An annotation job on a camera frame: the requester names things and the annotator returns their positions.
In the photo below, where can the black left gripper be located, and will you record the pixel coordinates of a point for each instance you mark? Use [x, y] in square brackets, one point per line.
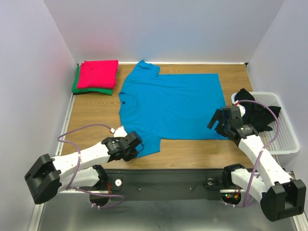
[133, 154]

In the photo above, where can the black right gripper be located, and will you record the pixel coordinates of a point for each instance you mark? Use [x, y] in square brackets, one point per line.
[222, 121]

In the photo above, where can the blue t-shirt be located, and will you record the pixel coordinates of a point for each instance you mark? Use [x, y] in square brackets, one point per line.
[168, 106]

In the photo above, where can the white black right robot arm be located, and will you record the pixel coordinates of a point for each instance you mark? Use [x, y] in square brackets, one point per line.
[279, 194]

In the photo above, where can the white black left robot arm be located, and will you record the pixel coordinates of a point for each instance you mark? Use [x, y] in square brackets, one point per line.
[80, 170]

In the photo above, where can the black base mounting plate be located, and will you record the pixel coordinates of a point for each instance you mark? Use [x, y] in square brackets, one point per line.
[168, 184]

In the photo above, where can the black t-shirt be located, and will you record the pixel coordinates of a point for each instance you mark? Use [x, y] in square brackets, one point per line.
[255, 114]

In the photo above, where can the white plastic laundry basket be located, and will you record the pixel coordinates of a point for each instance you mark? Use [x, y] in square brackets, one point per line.
[286, 141]

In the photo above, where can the folded green t-shirt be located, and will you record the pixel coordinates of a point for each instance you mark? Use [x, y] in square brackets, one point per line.
[76, 91]

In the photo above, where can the folded pink t-shirt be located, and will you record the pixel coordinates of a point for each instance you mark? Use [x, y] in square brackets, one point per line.
[98, 74]

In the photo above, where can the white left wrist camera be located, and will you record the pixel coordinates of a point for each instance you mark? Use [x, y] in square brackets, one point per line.
[119, 132]

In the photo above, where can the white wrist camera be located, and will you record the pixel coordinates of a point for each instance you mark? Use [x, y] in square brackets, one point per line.
[242, 108]
[119, 132]

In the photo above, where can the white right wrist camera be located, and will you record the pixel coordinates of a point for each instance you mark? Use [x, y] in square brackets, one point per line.
[242, 108]

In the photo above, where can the aluminium frame rail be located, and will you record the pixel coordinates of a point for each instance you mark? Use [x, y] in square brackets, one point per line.
[43, 181]

